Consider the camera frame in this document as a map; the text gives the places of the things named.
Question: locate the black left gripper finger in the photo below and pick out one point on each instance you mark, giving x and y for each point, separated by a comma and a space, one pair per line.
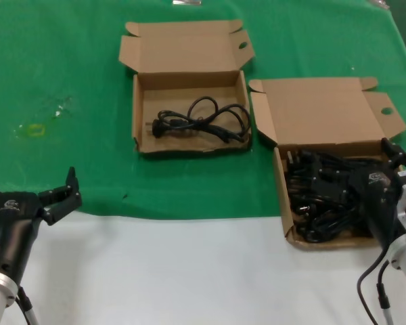
62, 199

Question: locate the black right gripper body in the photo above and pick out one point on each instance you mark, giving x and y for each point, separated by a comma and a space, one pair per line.
380, 203

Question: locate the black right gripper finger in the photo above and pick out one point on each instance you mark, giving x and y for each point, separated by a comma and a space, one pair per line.
401, 159
330, 184

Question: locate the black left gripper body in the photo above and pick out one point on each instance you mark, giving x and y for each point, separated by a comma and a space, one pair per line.
15, 220

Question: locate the cardboard box with intact walls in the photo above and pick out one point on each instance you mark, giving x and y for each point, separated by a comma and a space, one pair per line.
321, 111

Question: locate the small metal parts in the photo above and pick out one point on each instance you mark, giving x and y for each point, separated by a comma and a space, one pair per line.
380, 3
186, 2

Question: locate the green table cloth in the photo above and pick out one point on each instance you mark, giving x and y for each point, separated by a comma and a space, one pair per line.
71, 61

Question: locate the cardboard box with torn wall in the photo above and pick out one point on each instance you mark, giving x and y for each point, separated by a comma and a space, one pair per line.
189, 50

